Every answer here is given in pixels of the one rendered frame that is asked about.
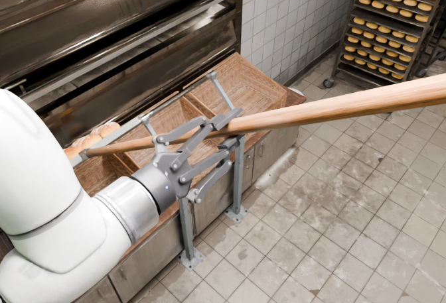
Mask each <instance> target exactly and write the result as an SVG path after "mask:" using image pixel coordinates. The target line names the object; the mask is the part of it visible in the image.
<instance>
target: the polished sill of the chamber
mask: <svg viewBox="0 0 446 303"><path fill-rule="evenodd" d="M234 14H236V8H234V7H231V6H227V7H225V8H224V9H222V10H220V11H218V12H217V13H215V14H213V15H211V16H209V17H207V18H205V19H203V20H201V21H200V22H198V23H196V24H194V25H193V26H191V27H189V28H187V29H185V30H183V31H181V32H180V33H178V34H176V35H174V36H172V37H171V38H168V39H167V40H164V41H163V42H161V43H159V44H157V45H156V46H154V47H152V48H150V49H149V50H146V51H145V52H142V53H141V54H139V55H137V56H135V57H133V58H132V59H130V60H128V61H126V62H124V63H123V64H120V65H119V66H117V67H115V68H113V69H111V70H110V71H108V72H106V73H104V74H102V75H101V76H98V77H97V78H95V79H93V80H91V81H89V82H88V83H86V84H84V85H82V86H80V87H79V88H76V89H75V90H73V91H71V92H69V93H67V94H65V95H64V96H62V97H60V98H58V99H56V100H54V101H52V102H50V103H49V104H47V105H45V106H43V107H41V108H40V109H37V110H36V111H35V113H36V114H37V115H38V116H39V118H40V119H41V120H42V122H45V121H47V120H49V119H50V118H52V117H54V116H55V115H58V114H59V113H61V112H63V111H64V110H66V109H68V108H70V107H72V106H73V105H75V104H77V103H79V102H80V101H82V100H84V99H86V98H87V97H89V96H91V95H93V94H95V93H96V92H98V91H100V90H102V89H104V88H105V87H107V86H109V85H110V84H112V83H114V82H116V81H118V80H119V79H121V78H123V77H124V76H126V75H128V74H130V73H132V72H133V71H135V70H137V69H138V68H140V67H142V66H144V65H146V64H148V63H149V62H151V61H153V60H154V59H156V58H158V57H160V56H162V55H163V54H165V53H167V52H168V51H170V50H172V49H174V48H176V47H177V46H179V45H181V44H182V43H184V42H186V41H188V40H190V39H192V38H193V37H195V36H197V35H198V34H200V33H202V32H204V31H206V30H207V29H209V28H211V27H213V26H214V25H217V24H218V23H220V22H222V21H223V20H225V19H227V18H228V17H231V16H232V15H234Z"/></svg>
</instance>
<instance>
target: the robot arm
mask: <svg viewBox="0 0 446 303"><path fill-rule="evenodd" d="M241 112H243V109H242V107H239V108H236V109H232V110H231V111H229V112H228V113H227V114H225V115H224V114H223V113H221V114H217V115H216V116H214V117H213V118H212V119H211V120H209V121H208V120H207V119H206V117H205V116H204V115H203V116H200V117H195V118H194V119H191V120H190V121H188V122H186V123H185V124H183V125H181V126H180V127H177V128H176V129H174V130H172V131H170V132H169V133H167V134H165V135H159V136H156V137H152V139H151V142H152V143H153V144H155V151H156V153H155V154H154V155H153V158H152V159H151V161H150V162H148V163H147V164H146V165H145V166H143V167H142V168H140V169H139V170H138V171H137V172H135V173H134V174H132V175H131V176H130V177H126V176H123V177H121V178H119V179H117V180H116V181H115V182H114V183H112V184H110V185H109V186H108V187H107V188H105V189H104V190H102V191H101V192H98V193H97V194H96V195H95V196H94V197H93V198H91V197H89V195H87V193H86V192H85V191H84V189H83V188H82V187H81V185H80V183H79V181H78V179H77V177H76V175H75V173H74V171H73V168H72V165H71V163H70V161H69V160H68V158H67V156H66V155H65V153H64V151H63V150H62V148H61V146H60V145H59V144H58V142H57V140H56V139H55V138H54V136H53V135H52V133H51V132H50V131H49V130H48V128H47V126H46V125H45V124H44V123H43V122H42V120H41V119H40V118H39V116H38V115H37V114H36V113H35V112H34V111H33V110H32V109H31V108H30V107H29V106H28V105H27V104H26V103H25V102H24V101H23V100H21V99H20V98H19V97H17V96H16V95H14V94H13V93H11V92H9V91H8V90H2V89H0V228H1V229H2V230H3V231H4V232H5V233H6V234H7V236H8V237H9V239H10V240H11V242H12V244H13V246H14V247H15V248H14V249H12V250H11V251H10V252H9V253H7V254H6V255H5V257H4V258H3V260H2V262H1V264H0V295H1V296H2V297H3V299H4V301H6V303H71V302H72V301H74V300H75V299H77V298H78V297H79V296H81V295H83V293H85V292H86V291H87V290H89V289H90V288H91V287H93V285H95V284H96V283H97V282H99V281H100V280H101V279H102V278H103V277H104V276H106V275H107V274H108V273H109V272H110V271H111V270H112V269H113V268H114V267H115V266H116V265H117V263H118V262H119V260H120V259H121V257H122V255H123V254H124V253H125V252H126V251H127V250H128V249H129V248H130V247H131V246H132V245H133V244H135V243H136V242H137V241H138V240H139V239H140V238H141V237H142V236H144V235H145V234H146V233H147V232H148V231H149V230H150V229H151V228H153V227H154V226H155V225H156V224H157V223H158V222H159V215H161V214H162V213H163V212H164V211H165V210H167V209H168V208H169V207H170V206H172V205H173V204H174V203H175V202H176V201H177V200H178V199H181V198H186V199H188V200H189V202H190V203H192V204H200V203H201V202H202V200H203V198H204V195H205V193H206V192H207V191H208V190H209V189H210V188H211V187H212V186H213V185H214V184H215V183H216V182H217V181H218V179H219V178H220V177H221V176H222V175H223V174H224V173H225V172H226V171H227V170H228V169H229V168H230V167H231V166H232V161H231V160H230V158H229V155H230V153H231V152H232V151H234V150H235V149H236V148H237V147H239V146H240V141H239V140H240V139H241V138H242V137H243V136H244V135H246V134H243V135H234V136H229V137H228V138H227V139H225V140H224V141H222V142H221V143H220V144H219V145H218V146H217V147H218V150H219V151H216V152H215V153H213V154H211V155H210V156H208V157H206V158H204V159H202V160H200V161H199V162H197V163H195V164H194V165H192V166H191V165H190V164H189V163H188V160H187V158H188V157H189V156H190V154H191V152H192V151H193V150H194V149H195V148H196V147H197V146H198V145H199V144H200V142H201V141H202V140H203V139H204V138H205V137H206V136H207V135H208V134H209V133H210V132H214V131H219V130H220V129H221V128H223V126H225V125H226V124H227V123H229V122H230V121H231V120H233V118H235V117H236V116H237V115H239V114H240V113H241ZM198 126H200V128H199V129H198V130H197V131H196V132H195V133H194V134H193V135H192V136H191V137H190V138H189V139H188V140H187V141H186V142H185V143H184V144H183V145H182V146H181V147H180V148H179V149H177V150H176V151H175V152H164V149H165V148H166V147H168V145H169V142H170V141H173V140H175V139H177V138H179V137H181V136H183V135H184V134H186V133H187V132H189V131H191V130H193V129H194V128H196V127H198ZM220 149H221V150H220ZM217 162H219V163H218V164H217V165H216V166H215V167H214V168H213V169H212V170H211V171H210V172H209V173H208V174H207V175H206V176H205V177H204V178H203V179H202V180H201V181H200V182H199V183H198V184H197V185H196V186H195V187H194V188H193V189H191V190H190V185H191V183H192V179H193V178H194V177H195V176H197V175H198V174H200V173H201V172H202V171H203V170H206V169H207V168H209V167H210V166H212V165H213V164H216V163H217ZM189 190H190V191H189Z"/></svg>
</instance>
